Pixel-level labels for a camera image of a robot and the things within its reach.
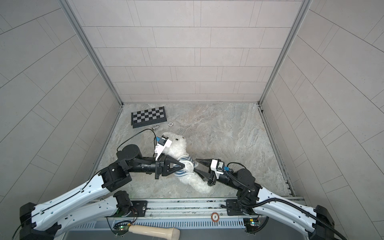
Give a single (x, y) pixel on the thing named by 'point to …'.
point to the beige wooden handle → (170, 233)
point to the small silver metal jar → (156, 127)
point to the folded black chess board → (148, 117)
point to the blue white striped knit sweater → (189, 166)
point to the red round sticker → (215, 217)
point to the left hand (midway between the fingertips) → (183, 172)
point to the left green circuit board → (121, 229)
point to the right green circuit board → (253, 222)
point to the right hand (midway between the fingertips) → (195, 168)
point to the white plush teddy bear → (177, 149)
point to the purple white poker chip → (170, 124)
